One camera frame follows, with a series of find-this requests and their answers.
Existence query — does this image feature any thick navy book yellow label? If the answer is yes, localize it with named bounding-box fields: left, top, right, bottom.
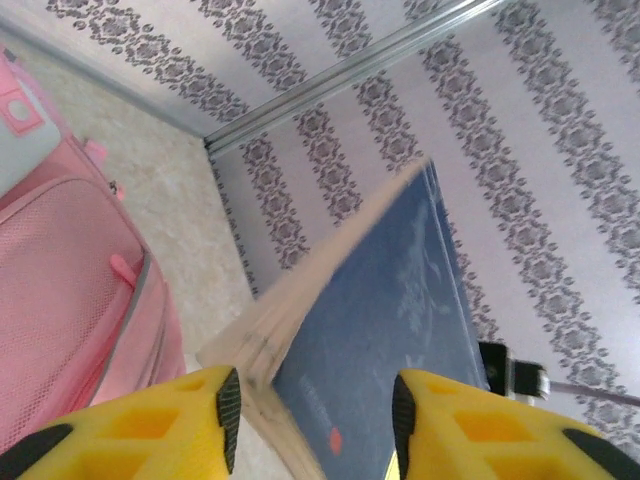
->
left=194, top=157, right=494, bottom=480

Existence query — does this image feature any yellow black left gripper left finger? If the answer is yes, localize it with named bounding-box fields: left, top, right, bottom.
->
left=0, top=364, right=244, bottom=480

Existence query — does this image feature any left aluminium frame post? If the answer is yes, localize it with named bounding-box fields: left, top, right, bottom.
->
left=202, top=0, right=506, bottom=161

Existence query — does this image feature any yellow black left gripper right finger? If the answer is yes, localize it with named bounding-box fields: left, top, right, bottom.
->
left=391, top=368, right=640, bottom=480

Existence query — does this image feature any pink student backpack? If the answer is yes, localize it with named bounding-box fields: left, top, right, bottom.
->
left=0, top=42, right=189, bottom=436

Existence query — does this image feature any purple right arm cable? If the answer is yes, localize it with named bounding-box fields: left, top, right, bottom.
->
left=547, top=379, right=629, bottom=401

